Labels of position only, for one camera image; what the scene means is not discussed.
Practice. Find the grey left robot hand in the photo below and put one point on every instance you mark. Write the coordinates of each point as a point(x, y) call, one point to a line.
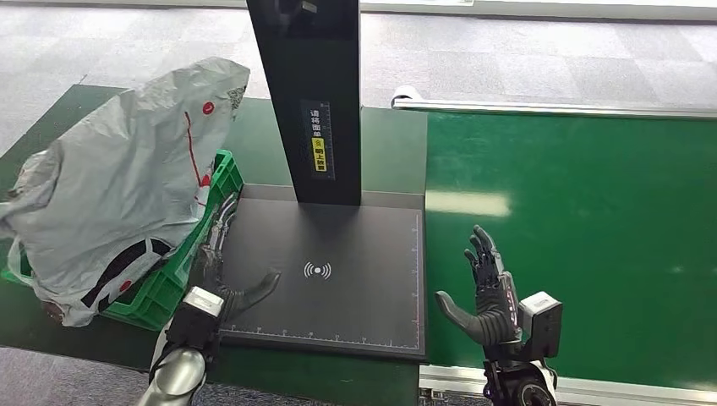
point(213, 269)

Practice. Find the green plastic basket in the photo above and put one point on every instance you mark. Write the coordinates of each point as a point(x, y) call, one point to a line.
point(157, 291)

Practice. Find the green conveyor belt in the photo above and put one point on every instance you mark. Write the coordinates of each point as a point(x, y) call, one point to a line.
point(588, 196)

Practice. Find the long silver conveyor rail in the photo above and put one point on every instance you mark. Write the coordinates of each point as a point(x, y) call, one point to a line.
point(560, 108)

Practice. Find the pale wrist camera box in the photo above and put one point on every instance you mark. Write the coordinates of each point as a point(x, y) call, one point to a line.
point(196, 316)
point(540, 325)

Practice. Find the black scale column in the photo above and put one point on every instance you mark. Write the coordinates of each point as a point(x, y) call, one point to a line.
point(313, 73)

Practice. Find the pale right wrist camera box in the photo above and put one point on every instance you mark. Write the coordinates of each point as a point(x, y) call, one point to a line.
point(540, 325)

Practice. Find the white conveyor edge rail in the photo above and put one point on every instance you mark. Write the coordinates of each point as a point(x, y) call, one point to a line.
point(454, 384)

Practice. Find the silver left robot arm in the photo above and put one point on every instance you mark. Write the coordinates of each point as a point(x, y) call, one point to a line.
point(176, 375)

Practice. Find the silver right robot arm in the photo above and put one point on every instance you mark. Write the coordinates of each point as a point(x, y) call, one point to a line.
point(521, 386)

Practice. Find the grey package with red print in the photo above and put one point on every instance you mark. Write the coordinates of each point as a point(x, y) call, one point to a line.
point(123, 179)

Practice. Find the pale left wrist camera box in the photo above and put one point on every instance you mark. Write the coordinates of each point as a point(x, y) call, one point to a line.
point(196, 316)

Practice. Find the yellow label sticker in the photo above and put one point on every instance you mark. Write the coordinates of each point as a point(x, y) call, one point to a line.
point(319, 155)

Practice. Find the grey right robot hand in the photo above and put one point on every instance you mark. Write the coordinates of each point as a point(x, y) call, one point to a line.
point(495, 316)

